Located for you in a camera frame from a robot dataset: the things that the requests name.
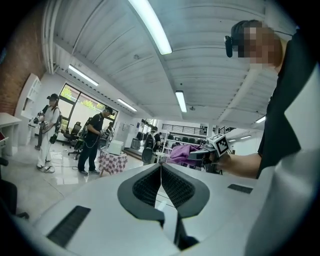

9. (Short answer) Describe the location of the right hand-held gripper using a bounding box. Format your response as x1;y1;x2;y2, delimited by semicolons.
186;133;231;161

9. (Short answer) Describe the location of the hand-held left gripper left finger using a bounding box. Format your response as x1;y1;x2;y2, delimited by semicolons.
32;162;181;256

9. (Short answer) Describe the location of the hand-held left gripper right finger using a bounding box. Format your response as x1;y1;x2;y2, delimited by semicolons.
161;162;266;255

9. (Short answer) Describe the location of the purple cloth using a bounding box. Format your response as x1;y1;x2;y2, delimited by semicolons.
169;143;202;166

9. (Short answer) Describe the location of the person's right forearm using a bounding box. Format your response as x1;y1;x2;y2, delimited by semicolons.
216;151;263;180

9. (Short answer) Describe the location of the person's right hand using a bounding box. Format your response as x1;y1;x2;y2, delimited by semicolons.
202;151;221;167

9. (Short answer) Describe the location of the black metal railing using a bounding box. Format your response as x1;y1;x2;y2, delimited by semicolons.
161;123;209;137

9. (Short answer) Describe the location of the checkered tablecloth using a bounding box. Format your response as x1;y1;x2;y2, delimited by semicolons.
97;147;129;177

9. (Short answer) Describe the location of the white microwave oven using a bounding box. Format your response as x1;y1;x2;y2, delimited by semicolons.
106;139;125;156

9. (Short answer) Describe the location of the black office chair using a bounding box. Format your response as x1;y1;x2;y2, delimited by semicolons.
61;121;84;161
0;157;30;221

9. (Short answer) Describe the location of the large glass window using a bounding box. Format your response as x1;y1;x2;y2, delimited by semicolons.
59;83;119;141

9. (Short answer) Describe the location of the person's black t-shirt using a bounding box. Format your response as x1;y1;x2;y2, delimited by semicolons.
256;23;320;180

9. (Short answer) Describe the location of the white desk with red drawer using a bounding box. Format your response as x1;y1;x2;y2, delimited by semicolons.
0;112;24;158

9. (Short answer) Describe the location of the person's head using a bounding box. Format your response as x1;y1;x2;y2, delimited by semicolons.
229;19;287;74

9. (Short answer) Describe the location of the white bookshelf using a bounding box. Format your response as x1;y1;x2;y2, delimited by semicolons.
14;72;43;146

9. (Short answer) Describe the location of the black head-mounted camera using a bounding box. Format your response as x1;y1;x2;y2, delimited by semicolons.
223;34;239;59

